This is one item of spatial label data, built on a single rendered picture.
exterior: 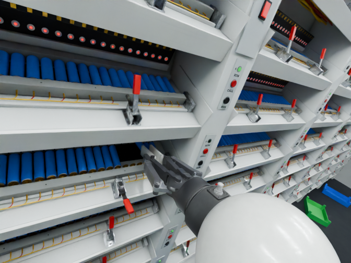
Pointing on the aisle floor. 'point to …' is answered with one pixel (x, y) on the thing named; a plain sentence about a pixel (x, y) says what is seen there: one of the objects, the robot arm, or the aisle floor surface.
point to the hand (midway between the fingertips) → (151, 154)
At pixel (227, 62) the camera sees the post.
